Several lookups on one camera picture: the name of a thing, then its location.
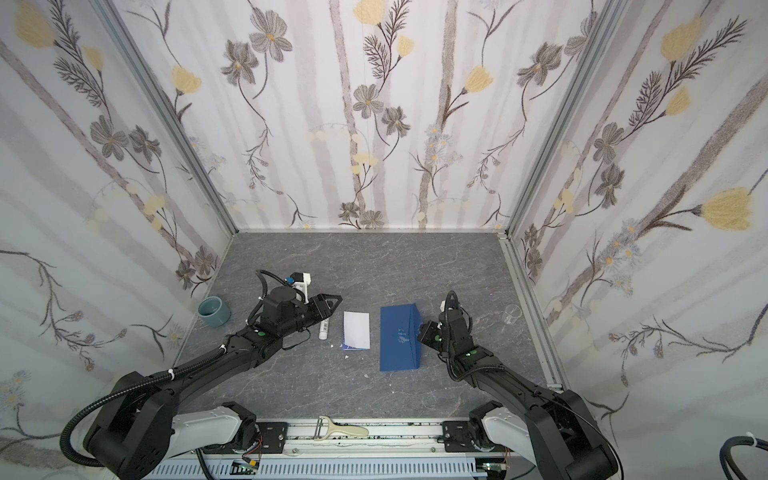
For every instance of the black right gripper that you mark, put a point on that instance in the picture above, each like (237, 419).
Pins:
(437, 334)

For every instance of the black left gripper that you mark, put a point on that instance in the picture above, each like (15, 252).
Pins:
(313, 309)

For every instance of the dark blue envelope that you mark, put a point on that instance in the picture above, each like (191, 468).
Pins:
(400, 349)

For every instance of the white letter paper blue border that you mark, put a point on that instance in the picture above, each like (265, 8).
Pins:
(356, 331)

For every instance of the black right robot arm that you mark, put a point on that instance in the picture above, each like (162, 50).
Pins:
(564, 438)

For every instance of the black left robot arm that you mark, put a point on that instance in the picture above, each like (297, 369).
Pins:
(132, 431)

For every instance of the white glue stick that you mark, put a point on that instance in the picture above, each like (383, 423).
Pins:
(324, 330)

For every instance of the clear glass cup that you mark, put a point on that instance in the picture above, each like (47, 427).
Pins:
(512, 313)

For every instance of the teal ceramic cup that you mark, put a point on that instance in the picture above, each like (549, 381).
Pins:
(213, 311)

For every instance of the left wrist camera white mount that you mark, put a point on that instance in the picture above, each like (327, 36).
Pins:
(300, 281)

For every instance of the cream handled peeler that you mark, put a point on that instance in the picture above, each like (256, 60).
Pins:
(326, 428)

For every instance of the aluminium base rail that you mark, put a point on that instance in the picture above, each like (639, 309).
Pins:
(458, 448)

